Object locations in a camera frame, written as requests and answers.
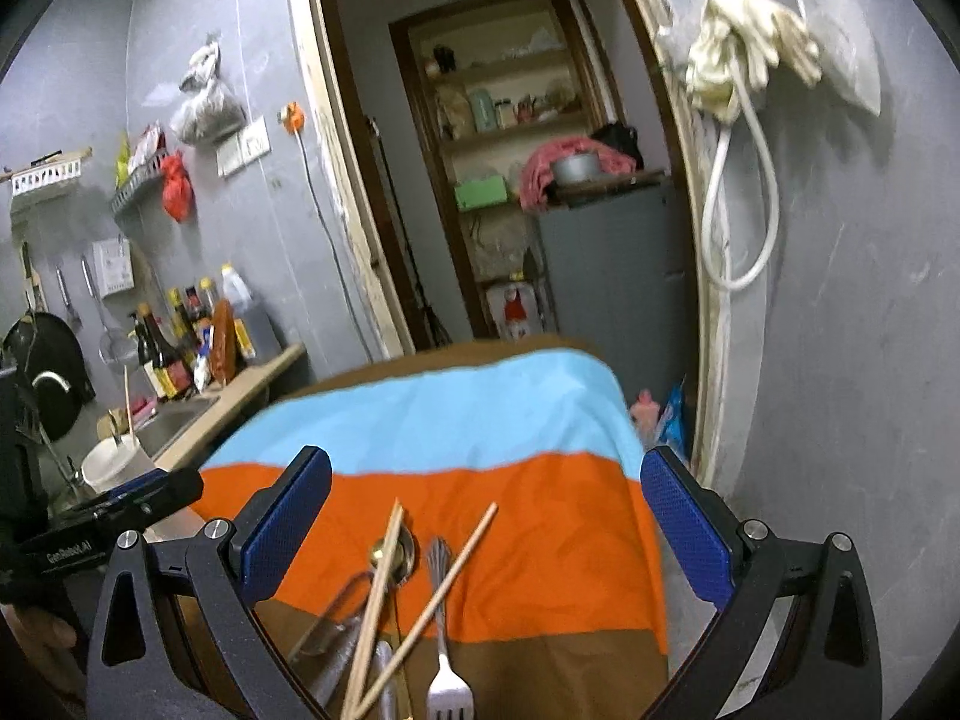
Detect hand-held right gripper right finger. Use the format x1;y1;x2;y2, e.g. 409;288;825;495
640;445;882;720

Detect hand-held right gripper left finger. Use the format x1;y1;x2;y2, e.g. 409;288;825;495
85;445;335;720

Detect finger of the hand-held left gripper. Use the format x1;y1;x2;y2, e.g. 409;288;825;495
94;467;205;535

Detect white utensil bucket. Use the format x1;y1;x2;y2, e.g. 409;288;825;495
80;431;156;496

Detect silver spoon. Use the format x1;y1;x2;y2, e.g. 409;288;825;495
366;527;419;720

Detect grey kitchen knife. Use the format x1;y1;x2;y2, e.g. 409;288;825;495
289;570;376;706

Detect silver fork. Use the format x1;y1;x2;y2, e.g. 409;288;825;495
424;536;477;720

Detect metal sink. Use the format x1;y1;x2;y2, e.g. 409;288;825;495
127;390;222;458

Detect blue packet on floor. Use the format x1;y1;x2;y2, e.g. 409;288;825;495
660;379;689;445

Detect pink item on floor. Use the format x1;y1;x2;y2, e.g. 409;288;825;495
628;388;661;436

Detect row of sauce bottles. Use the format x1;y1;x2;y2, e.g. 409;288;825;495
127;281;226;400

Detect hanging metal strainer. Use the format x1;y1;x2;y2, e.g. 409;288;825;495
81;259;140;368

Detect orange brown sauce packet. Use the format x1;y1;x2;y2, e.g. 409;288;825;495
210;298;241;385

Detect black wok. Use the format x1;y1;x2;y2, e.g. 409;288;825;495
0;311;98;443

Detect large dark oil jug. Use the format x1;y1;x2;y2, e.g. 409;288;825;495
217;262;280;361

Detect hanging metal ladle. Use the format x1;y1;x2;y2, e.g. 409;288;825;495
56;266;83;331

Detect blue orange brown striped cloth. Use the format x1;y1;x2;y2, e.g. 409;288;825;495
191;334;672;720

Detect grey cabinet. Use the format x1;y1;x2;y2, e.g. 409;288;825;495
531;180;695;398

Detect white red printed bag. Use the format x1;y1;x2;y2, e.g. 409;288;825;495
487;281;552;342

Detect red plastic bag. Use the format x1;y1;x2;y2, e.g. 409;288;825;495
161;152;196;224

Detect yellow red snack packets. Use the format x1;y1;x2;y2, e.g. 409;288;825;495
114;122;167;185

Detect wooden cutting board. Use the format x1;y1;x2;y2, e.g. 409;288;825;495
551;171;668;205

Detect metal pot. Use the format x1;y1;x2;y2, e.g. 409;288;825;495
551;154;601;185

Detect clear bag of dried goods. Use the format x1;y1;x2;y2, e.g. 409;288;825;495
171;34;248;145

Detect green box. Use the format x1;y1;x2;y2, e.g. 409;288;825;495
454;175;509;211

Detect pink cloth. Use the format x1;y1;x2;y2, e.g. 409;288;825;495
520;136;635;211

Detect black bag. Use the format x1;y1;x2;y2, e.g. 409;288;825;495
592;122;644;170

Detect wooden shelf unit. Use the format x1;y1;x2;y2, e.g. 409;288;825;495
388;0;623;338

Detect cream rubber gloves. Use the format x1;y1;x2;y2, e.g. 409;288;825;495
684;0;824;121

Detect white wall paper sheet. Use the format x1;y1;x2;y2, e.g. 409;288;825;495
91;238;134;297

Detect metal wire wall rack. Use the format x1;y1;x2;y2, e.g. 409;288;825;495
111;152;170;215

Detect wall plug cable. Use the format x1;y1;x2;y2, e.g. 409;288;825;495
298;131;376;365

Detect white plastic wall rack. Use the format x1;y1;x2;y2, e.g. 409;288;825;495
0;148;95;203

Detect white hose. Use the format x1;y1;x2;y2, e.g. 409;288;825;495
701;60;781;292

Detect wooden door frame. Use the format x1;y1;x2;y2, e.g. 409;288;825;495
283;0;740;481

